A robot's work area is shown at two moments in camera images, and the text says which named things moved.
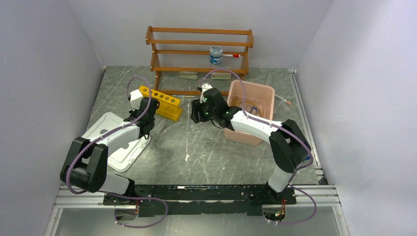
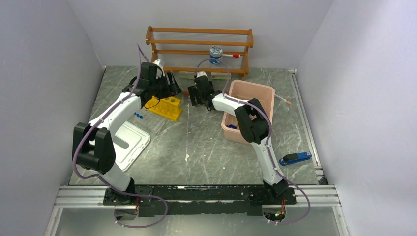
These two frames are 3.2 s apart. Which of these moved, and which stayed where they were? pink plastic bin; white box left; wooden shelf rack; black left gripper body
Moved: black left gripper body
Stayed: white box left; wooden shelf rack; pink plastic bin
